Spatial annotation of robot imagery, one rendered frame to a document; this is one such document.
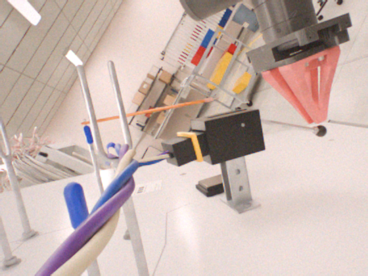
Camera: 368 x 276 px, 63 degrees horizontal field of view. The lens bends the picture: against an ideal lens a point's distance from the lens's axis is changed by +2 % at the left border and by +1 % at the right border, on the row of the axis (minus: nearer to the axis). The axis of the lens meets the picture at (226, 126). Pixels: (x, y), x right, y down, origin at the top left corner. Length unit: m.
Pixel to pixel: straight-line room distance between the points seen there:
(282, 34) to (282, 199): 0.16
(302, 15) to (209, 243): 0.22
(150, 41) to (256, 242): 8.64
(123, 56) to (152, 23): 1.22
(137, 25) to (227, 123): 8.70
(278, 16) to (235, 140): 0.13
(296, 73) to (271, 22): 0.06
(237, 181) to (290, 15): 0.17
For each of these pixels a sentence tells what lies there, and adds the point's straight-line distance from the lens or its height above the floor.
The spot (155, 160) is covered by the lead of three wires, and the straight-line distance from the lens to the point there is 0.26.
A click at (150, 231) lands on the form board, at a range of 0.29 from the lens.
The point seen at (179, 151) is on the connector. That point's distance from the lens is 0.25.
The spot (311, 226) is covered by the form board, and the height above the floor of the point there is 1.06.
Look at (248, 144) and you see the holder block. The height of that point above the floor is 1.12.
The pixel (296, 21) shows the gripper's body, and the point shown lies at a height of 1.13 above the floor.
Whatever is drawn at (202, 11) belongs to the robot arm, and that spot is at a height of 1.21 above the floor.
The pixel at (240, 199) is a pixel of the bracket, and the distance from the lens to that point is 0.29.
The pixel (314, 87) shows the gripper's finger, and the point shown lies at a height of 1.06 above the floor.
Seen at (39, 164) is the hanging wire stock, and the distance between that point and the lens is 1.04.
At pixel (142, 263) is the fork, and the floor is 1.17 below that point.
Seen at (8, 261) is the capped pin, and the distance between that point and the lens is 0.32.
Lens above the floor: 1.20
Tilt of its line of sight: 14 degrees down
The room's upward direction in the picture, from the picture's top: 61 degrees counter-clockwise
